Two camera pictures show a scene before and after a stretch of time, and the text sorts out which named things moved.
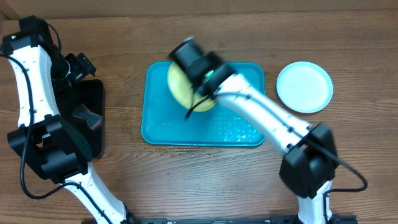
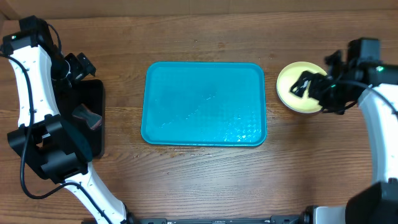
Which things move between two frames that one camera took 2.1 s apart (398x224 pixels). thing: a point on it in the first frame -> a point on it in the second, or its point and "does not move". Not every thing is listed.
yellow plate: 182,90 -> 286,80
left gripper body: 64,71 does not move
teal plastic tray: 164,122 does not move
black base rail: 339,219 does not move
